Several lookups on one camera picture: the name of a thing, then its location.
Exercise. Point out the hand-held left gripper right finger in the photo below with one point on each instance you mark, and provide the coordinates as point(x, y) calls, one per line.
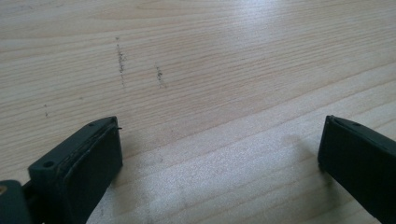
point(358, 158)

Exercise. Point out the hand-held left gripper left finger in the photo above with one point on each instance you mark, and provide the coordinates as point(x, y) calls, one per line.
point(81, 168)

